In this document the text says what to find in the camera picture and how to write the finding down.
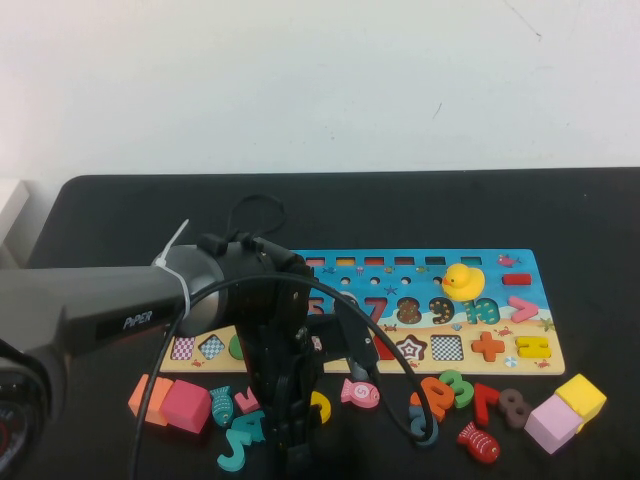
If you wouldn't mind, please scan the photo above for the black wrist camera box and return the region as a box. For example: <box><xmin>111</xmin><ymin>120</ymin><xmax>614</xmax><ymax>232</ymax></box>
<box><xmin>309</xmin><ymin>294</ymin><xmax>381</xmax><ymax>384</ymax></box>

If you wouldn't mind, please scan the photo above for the pink wooden fish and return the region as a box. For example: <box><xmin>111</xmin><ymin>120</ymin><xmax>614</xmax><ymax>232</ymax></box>
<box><xmin>340</xmin><ymin>378</ymin><xmax>381</xmax><ymax>407</ymax></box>

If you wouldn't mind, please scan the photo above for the hot pink cube block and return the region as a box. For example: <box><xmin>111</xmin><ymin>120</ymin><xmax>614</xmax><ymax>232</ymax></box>
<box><xmin>160</xmin><ymin>379</ymin><xmax>212</xmax><ymax>434</ymax></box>

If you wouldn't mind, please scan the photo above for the orange plus sign piece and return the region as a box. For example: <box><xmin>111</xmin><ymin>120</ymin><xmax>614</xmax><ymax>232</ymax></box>
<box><xmin>471</xmin><ymin>330</ymin><xmax>507</xmax><ymax>362</ymax></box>

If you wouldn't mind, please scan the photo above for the red wooden fish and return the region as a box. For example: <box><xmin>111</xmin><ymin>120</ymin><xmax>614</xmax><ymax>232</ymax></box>
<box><xmin>456</xmin><ymin>421</ymin><xmax>501</xmax><ymax>464</ymax></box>

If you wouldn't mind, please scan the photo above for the brown number eight piece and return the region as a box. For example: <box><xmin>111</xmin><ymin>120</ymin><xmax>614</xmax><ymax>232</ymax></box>
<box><xmin>497</xmin><ymin>388</ymin><xmax>532</xmax><ymax>430</ymax></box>

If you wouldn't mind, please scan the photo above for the red triangle piece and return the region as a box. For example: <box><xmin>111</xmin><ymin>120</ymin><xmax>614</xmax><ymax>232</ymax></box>
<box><xmin>372</xmin><ymin>339</ymin><xmax>400</xmax><ymax>361</ymax></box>

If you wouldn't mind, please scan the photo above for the teal wooden fish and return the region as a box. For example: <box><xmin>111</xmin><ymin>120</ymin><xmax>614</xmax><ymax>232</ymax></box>
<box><xmin>208</xmin><ymin>384</ymin><xmax>236</xmax><ymax>427</ymax></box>

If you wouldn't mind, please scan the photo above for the green number three piece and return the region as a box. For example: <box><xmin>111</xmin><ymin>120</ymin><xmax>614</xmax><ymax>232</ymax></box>
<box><xmin>438</xmin><ymin>369</ymin><xmax>475</xmax><ymax>407</ymax></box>

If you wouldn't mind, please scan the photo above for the light pink cube block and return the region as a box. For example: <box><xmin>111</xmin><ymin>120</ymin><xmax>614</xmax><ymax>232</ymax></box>
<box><xmin>523</xmin><ymin>394</ymin><xmax>586</xmax><ymax>455</ymax></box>

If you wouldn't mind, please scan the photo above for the yellow cube block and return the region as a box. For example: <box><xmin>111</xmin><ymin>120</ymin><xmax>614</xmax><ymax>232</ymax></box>
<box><xmin>554</xmin><ymin>373</ymin><xmax>608</xmax><ymax>434</ymax></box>

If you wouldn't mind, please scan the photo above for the yellow rubber duck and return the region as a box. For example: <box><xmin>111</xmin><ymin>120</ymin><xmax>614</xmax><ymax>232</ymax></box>
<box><xmin>441</xmin><ymin>263</ymin><xmax>486</xmax><ymax>302</ymax></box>

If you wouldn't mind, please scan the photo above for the grey-blue number nine piece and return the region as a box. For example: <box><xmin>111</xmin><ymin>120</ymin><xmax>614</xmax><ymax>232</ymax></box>
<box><xmin>408</xmin><ymin>404</ymin><xmax>440</xmax><ymax>447</ymax></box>

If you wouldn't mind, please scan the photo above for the black looped cable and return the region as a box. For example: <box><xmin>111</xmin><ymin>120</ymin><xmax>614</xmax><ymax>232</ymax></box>
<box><xmin>227</xmin><ymin>193</ymin><xmax>287</xmax><ymax>241</ymax></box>

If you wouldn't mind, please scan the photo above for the white zip tie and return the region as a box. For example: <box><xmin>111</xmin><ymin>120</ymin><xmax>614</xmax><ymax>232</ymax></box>
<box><xmin>152</xmin><ymin>218</ymin><xmax>194</xmax><ymax>321</ymax></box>

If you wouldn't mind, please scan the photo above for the yellow number six piece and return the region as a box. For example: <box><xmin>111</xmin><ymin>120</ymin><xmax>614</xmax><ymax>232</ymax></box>
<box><xmin>309</xmin><ymin>390</ymin><xmax>332</xmax><ymax>425</ymax></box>

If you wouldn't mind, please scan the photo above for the pink greater-than sign piece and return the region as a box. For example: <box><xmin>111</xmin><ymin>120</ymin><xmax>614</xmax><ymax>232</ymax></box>
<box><xmin>508</xmin><ymin>295</ymin><xmax>540</xmax><ymax>324</ymax></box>

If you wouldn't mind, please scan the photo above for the orange cube block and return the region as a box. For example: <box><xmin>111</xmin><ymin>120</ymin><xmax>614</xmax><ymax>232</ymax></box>
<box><xmin>127</xmin><ymin>373</ymin><xmax>174</xmax><ymax>427</ymax></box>

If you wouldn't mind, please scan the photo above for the long black cable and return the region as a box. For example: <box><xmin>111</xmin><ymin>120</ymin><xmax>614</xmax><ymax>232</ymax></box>
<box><xmin>127</xmin><ymin>277</ymin><xmax>435</xmax><ymax>480</ymax></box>

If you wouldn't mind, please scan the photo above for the teal hook-shaped number piece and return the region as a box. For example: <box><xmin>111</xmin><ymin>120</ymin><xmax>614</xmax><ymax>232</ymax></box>
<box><xmin>216</xmin><ymin>428</ymin><xmax>253</xmax><ymax>472</ymax></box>

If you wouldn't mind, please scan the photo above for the pink number five piece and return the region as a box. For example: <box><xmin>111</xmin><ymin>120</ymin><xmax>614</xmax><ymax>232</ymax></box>
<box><xmin>233</xmin><ymin>387</ymin><xmax>261</xmax><ymax>414</ymax></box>

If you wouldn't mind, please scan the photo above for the colourful wooden number puzzle board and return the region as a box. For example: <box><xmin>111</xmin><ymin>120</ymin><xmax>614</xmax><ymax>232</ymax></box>
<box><xmin>159</xmin><ymin>248</ymin><xmax>566</xmax><ymax>376</ymax></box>

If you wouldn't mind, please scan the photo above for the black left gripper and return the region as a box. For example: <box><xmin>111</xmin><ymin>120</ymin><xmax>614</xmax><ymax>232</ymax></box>
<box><xmin>238</xmin><ymin>319</ymin><xmax>325</xmax><ymax>480</ymax></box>

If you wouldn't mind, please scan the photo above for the teal number four piece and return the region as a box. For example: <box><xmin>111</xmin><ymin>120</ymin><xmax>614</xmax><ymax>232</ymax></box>
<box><xmin>227</xmin><ymin>409</ymin><xmax>267</xmax><ymax>444</ymax></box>

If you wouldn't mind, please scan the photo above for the red number seven piece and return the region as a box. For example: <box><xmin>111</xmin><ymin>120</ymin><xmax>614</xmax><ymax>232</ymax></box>
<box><xmin>473</xmin><ymin>382</ymin><xmax>501</xmax><ymax>426</ymax></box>

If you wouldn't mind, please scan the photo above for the yellow equals sign piece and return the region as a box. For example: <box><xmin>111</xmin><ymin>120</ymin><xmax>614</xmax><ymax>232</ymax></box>
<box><xmin>515</xmin><ymin>336</ymin><xmax>553</xmax><ymax>359</ymax></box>

